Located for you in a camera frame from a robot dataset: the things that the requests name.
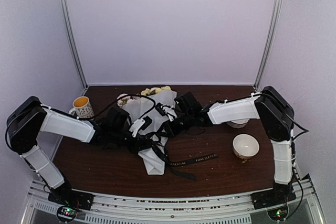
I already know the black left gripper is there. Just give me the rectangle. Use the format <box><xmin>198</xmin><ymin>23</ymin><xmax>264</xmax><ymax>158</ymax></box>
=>
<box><xmin>110</xmin><ymin>128</ymin><xmax>151</xmax><ymax>154</ymax></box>

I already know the plain white round bowl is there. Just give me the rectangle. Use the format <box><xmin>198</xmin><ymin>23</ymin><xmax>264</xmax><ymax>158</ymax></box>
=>
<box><xmin>233</xmin><ymin>134</ymin><xmax>260</xmax><ymax>160</ymax></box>

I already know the large yellow flower bunch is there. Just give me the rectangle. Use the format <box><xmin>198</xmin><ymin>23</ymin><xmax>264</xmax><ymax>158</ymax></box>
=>
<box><xmin>140</xmin><ymin>86</ymin><xmax>171</xmax><ymax>96</ymax></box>

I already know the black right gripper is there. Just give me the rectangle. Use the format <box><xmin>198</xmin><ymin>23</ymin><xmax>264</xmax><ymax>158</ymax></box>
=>
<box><xmin>156</xmin><ymin>111</ymin><xmax>195</xmax><ymax>138</ymax></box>

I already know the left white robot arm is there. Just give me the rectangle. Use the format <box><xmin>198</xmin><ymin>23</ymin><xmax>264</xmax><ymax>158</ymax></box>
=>
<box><xmin>5</xmin><ymin>96</ymin><xmax>159</xmax><ymax>205</ymax></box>

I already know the white wrapping paper sheet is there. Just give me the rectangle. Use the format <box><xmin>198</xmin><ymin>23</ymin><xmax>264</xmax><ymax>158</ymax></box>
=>
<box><xmin>122</xmin><ymin>90</ymin><xmax>177</xmax><ymax>175</ymax></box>

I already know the pink flower stem two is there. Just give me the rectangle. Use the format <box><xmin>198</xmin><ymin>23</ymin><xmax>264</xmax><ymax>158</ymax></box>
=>
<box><xmin>117</xmin><ymin>93</ymin><xmax>140</xmax><ymax>107</ymax></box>

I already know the white scalloped bowl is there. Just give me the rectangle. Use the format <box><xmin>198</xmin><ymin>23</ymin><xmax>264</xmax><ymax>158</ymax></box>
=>
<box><xmin>227</xmin><ymin>119</ymin><xmax>249</xmax><ymax>129</ymax></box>

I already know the black strap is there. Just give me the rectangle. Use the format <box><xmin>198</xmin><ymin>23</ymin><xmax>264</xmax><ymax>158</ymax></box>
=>
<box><xmin>146</xmin><ymin>132</ymin><xmax>218</xmax><ymax>182</ymax></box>

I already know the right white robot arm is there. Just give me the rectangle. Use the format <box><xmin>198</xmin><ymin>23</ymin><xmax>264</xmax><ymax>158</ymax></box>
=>
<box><xmin>159</xmin><ymin>86</ymin><xmax>294</xmax><ymax>204</ymax></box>

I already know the aluminium corner post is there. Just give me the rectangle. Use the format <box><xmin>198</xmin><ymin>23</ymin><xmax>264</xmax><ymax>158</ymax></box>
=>
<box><xmin>60</xmin><ymin>0</ymin><xmax>88</xmax><ymax>90</ymax></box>
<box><xmin>253</xmin><ymin>0</ymin><xmax>283</xmax><ymax>91</ymax></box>

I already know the aluminium front rail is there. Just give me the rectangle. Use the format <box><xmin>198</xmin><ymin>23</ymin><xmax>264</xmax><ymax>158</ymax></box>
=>
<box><xmin>22</xmin><ymin>176</ymin><xmax>326</xmax><ymax>224</ymax></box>

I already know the left aluminium corner post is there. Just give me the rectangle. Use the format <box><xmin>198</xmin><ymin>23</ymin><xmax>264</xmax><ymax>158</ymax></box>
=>
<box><xmin>60</xmin><ymin>0</ymin><xmax>88</xmax><ymax>90</ymax></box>

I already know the patterned white mug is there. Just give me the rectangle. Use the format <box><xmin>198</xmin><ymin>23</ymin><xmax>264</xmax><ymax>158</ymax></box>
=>
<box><xmin>69</xmin><ymin>96</ymin><xmax>94</xmax><ymax>118</ymax></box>

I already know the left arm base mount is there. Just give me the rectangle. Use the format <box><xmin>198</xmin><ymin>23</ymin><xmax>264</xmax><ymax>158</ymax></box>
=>
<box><xmin>46</xmin><ymin>180</ymin><xmax>94</xmax><ymax>223</ymax></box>

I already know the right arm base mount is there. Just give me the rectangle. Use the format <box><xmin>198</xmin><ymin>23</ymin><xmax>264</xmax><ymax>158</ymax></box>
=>
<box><xmin>251</xmin><ymin>182</ymin><xmax>296</xmax><ymax>221</ymax></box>

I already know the right aluminium corner post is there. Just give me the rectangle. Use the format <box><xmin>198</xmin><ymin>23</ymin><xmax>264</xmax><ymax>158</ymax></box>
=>
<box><xmin>253</xmin><ymin>0</ymin><xmax>283</xmax><ymax>91</ymax></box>

